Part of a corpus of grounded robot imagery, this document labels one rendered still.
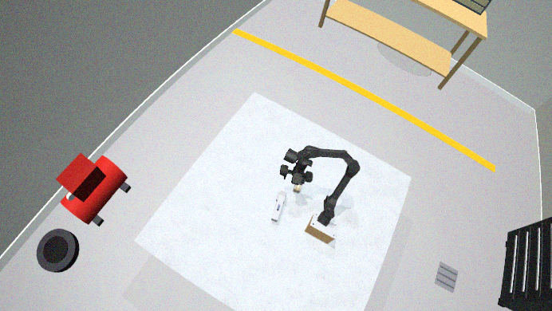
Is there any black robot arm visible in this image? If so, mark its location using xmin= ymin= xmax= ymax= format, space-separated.
xmin=284 ymin=145 xmax=361 ymax=226

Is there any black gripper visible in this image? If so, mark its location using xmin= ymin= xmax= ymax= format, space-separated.
xmin=279 ymin=164 xmax=313 ymax=183

